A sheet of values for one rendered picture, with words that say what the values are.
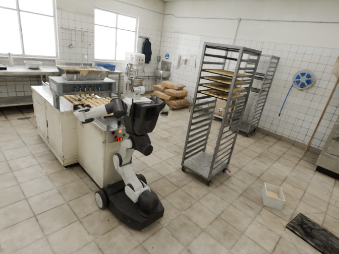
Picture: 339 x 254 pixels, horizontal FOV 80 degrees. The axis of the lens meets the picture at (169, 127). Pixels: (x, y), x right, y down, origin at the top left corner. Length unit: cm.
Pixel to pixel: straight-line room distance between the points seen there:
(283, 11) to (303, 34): 68
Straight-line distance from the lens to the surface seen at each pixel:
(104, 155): 231
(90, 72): 274
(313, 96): 532
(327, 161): 449
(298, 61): 537
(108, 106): 174
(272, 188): 326
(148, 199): 207
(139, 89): 186
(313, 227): 311
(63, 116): 272
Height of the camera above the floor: 173
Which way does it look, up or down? 22 degrees down
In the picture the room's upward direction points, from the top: 9 degrees clockwise
